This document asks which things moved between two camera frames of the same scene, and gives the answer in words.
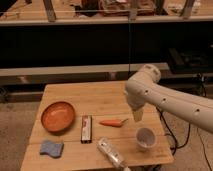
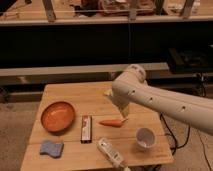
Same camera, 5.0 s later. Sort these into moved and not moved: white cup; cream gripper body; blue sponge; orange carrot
Moved: cream gripper body
Not moved: orange carrot; blue sponge; white cup
